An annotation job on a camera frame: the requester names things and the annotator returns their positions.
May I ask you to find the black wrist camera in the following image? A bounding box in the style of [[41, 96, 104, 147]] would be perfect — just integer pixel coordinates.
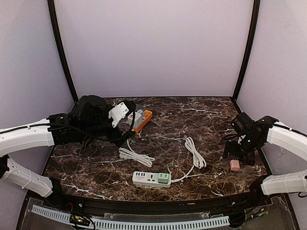
[[231, 112, 254, 136], [68, 95, 106, 127]]

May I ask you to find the white power strip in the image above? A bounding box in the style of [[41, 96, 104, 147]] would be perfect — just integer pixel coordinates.
[[132, 171, 171, 188]]

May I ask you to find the pink plug adapter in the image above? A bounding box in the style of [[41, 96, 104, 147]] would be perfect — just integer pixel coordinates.
[[230, 160, 240, 171]]

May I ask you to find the right black frame post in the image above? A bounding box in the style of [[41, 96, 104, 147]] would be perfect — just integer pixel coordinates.
[[232, 0, 261, 102]]

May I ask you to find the blue plug adapter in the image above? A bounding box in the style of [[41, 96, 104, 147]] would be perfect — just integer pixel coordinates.
[[137, 109, 144, 118]]

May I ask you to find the white white-strip cable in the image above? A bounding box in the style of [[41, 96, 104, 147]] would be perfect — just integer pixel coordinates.
[[171, 136, 207, 183]]

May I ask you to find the left black frame post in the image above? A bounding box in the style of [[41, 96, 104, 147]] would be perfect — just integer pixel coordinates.
[[47, 0, 79, 103]]

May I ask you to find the white orange-strip cable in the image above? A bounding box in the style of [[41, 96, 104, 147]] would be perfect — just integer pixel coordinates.
[[118, 136, 156, 168]]

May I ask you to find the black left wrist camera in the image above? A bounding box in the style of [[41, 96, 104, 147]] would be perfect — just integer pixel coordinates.
[[68, 95, 106, 127]]

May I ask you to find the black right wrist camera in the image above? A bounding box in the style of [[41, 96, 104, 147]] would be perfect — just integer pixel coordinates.
[[231, 112, 254, 136]]

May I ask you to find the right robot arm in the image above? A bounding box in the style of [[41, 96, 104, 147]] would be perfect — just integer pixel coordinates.
[[224, 113, 307, 197]]

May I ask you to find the white cube socket adapter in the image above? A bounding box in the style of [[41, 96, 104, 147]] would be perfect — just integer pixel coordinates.
[[128, 112, 143, 128]]

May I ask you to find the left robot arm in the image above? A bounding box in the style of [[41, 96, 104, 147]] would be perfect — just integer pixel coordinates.
[[0, 114, 132, 197]]

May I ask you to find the black frame post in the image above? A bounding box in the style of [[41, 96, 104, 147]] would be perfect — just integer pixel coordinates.
[[47, 0, 79, 103], [232, 0, 261, 102]]

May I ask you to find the orange power strip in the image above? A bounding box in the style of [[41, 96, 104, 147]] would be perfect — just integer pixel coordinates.
[[133, 110, 153, 133]]

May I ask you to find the black front table rail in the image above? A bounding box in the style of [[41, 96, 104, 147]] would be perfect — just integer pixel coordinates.
[[26, 182, 274, 216]]

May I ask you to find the green plug adapter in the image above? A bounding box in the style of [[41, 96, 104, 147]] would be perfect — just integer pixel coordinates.
[[157, 172, 171, 184]]

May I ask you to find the white slotted cable duct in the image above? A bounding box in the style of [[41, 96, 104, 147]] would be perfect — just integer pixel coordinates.
[[31, 205, 230, 230]]

